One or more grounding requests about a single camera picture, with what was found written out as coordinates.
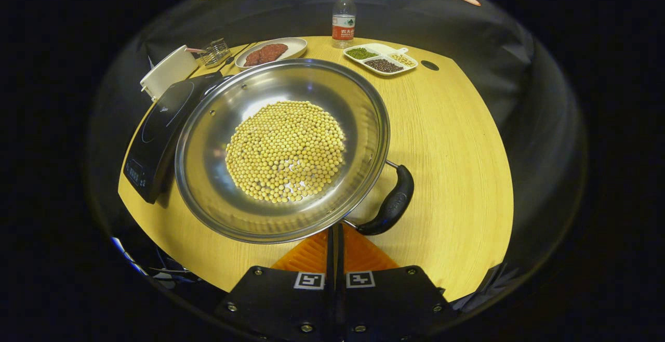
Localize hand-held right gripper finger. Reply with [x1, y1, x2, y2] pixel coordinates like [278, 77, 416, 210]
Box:
[337, 222, 458, 342]
[216, 222, 337, 342]

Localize stainless steel pot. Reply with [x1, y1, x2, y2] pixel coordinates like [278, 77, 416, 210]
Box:
[174, 58, 415, 244]

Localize black induction cooktop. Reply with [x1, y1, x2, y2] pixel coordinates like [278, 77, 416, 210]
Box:
[123, 72, 229, 205]

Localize pile of soybeans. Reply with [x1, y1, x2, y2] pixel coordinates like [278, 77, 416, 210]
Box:
[225, 100, 346, 204]

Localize white divided bean dish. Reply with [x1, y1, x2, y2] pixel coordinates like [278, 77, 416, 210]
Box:
[343, 43, 419, 76]

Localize white round plate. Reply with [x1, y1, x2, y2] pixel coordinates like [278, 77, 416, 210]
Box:
[235, 37, 308, 70]

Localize clear plastic water bottle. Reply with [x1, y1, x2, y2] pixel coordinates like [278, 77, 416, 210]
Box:
[331, 0, 357, 49]

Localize white toaster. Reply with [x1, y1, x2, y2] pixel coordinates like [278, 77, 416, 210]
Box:
[139, 45, 201, 102]

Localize black power cable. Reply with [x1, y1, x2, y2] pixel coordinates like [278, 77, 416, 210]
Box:
[223, 42, 258, 72]

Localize wire mesh basket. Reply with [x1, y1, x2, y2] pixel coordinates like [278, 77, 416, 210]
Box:
[200, 38, 232, 68]

